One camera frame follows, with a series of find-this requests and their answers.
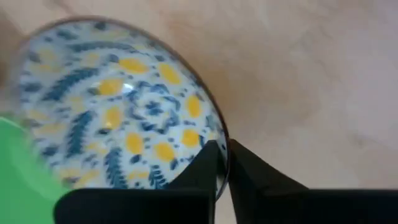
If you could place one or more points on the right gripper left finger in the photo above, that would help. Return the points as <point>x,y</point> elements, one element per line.
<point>174,205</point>

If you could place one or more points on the yellow blue patterned mini bowl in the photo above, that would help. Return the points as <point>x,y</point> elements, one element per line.
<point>118,93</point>

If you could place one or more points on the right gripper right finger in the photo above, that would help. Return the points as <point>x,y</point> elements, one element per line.
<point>280,202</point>

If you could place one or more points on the green mini bowl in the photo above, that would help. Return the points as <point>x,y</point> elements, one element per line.
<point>18,180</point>

